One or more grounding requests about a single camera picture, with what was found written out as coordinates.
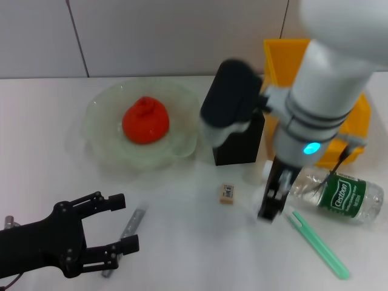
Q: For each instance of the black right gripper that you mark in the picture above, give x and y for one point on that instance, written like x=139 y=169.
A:
x=282 y=166

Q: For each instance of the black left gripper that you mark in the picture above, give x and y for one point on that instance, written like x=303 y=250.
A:
x=39 y=242

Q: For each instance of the mint green pen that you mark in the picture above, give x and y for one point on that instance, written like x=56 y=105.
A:
x=318 y=242

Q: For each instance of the clear water bottle green label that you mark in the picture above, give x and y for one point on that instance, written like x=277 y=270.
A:
x=342 y=194

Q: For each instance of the red-orange fruit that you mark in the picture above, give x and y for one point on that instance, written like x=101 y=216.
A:
x=145 y=124

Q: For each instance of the grey marker pen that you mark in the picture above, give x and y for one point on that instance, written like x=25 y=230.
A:
x=135 y=221

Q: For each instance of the small beige eraser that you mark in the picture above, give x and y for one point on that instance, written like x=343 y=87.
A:
x=227 y=194

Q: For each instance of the black mesh pen holder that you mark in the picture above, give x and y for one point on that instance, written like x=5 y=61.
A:
x=242 y=145

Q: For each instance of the clear glass fruit plate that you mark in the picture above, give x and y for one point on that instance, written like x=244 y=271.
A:
x=103 y=145

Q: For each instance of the yellow plastic storage bin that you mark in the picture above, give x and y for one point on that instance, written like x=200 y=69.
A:
x=282 y=60

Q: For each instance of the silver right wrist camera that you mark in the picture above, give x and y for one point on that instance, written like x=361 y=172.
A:
x=230 y=97

